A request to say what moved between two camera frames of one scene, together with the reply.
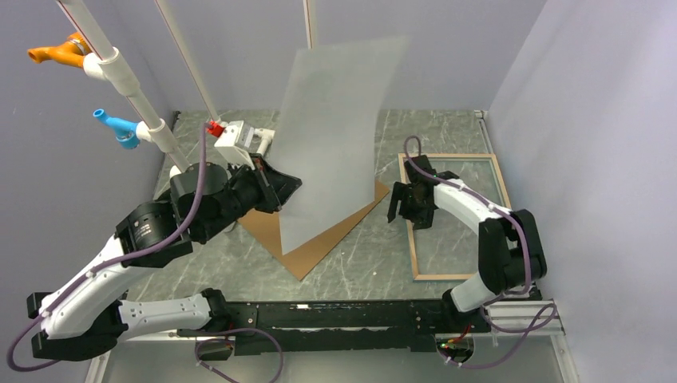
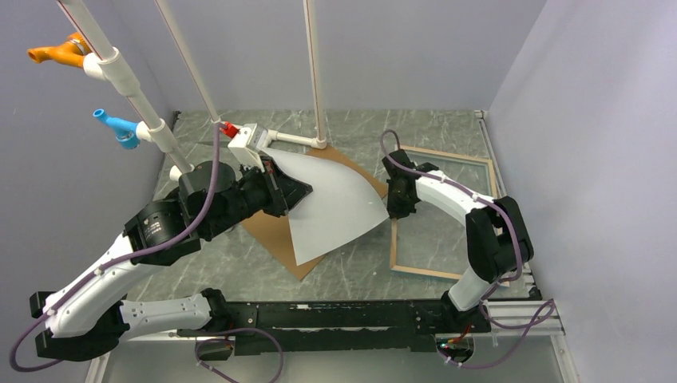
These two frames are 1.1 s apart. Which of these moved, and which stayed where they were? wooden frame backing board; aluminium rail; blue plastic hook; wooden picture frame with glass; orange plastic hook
Moved: wooden frame backing board; wooden picture frame with glass
Stayed: blue plastic hook; aluminium rail; orange plastic hook
